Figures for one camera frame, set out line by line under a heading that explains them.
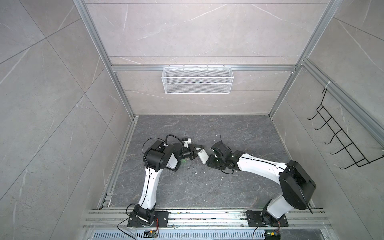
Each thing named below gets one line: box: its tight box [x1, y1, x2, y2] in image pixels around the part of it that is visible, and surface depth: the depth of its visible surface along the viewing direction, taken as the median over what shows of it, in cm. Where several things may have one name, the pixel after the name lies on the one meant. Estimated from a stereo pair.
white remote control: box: [197, 148, 209, 165], surface depth 94 cm
